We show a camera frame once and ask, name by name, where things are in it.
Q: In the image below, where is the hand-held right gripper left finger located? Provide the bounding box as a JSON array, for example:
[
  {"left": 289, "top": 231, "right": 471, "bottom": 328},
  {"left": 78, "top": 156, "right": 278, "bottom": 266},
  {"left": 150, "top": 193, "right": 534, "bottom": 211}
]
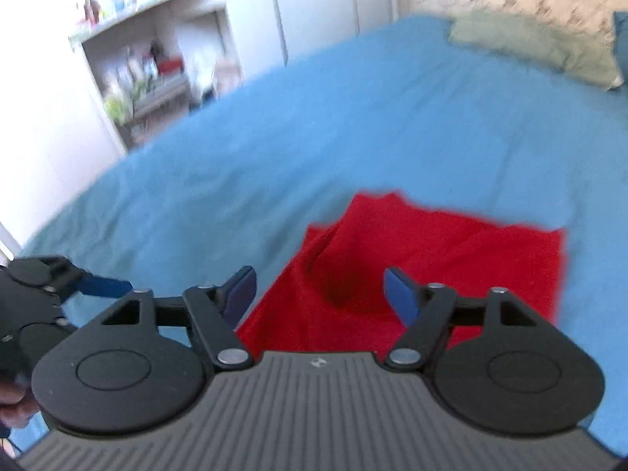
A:
[{"left": 85, "top": 265, "right": 257, "bottom": 370}]

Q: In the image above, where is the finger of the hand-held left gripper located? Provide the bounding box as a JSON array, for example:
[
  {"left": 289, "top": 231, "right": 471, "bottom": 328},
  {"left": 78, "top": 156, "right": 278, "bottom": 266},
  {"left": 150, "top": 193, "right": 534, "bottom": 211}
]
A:
[{"left": 48, "top": 256, "right": 133, "bottom": 306}]

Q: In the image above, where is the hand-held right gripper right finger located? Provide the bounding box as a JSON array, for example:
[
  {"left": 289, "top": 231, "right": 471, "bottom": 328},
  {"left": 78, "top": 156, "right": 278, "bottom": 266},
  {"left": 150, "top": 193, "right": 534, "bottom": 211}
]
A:
[{"left": 383, "top": 267, "right": 553, "bottom": 372}]

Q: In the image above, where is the red knit sweater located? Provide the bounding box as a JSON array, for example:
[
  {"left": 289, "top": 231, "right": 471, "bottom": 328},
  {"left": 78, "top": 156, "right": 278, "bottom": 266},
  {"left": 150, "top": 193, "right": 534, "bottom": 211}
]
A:
[{"left": 235, "top": 190, "right": 568, "bottom": 354}]

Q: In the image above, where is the person's left hand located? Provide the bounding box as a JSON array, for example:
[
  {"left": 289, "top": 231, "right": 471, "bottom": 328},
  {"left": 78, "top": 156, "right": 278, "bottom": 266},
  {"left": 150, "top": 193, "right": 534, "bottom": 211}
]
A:
[{"left": 0, "top": 382, "right": 41, "bottom": 429}]

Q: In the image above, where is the bed with blue sheet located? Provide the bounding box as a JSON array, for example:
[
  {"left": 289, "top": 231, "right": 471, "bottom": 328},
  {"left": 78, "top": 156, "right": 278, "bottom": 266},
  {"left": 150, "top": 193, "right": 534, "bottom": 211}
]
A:
[{"left": 15, "top": 14, "right": 628, "bottom": 457}]

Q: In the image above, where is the white shelf unit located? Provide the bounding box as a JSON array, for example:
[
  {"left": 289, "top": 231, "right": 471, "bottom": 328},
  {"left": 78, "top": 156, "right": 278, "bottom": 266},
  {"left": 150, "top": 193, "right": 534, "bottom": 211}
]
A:
[{"left": 68, "top": 0, "right": 278, "bottom": 154}]

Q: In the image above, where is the green pillow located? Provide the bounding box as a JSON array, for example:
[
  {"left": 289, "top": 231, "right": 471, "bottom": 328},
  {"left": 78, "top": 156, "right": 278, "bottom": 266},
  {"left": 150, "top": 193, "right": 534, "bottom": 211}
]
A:
[{"left": 448, "top": 10, "right": 625, "bottom": 91}]

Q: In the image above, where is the white wardrobe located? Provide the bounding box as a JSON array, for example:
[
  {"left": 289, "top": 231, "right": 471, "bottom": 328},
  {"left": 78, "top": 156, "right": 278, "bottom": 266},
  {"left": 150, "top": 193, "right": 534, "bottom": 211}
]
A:
[{"left": 267, "top": 0, "right": 394, "bottom": 68}]

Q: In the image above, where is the blue pillow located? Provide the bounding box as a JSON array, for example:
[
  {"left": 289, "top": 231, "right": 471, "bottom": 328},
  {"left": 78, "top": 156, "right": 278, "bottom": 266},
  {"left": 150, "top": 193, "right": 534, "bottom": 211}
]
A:
[{"left": 612, "top": 10, "right": 628, "bottom": 51}]

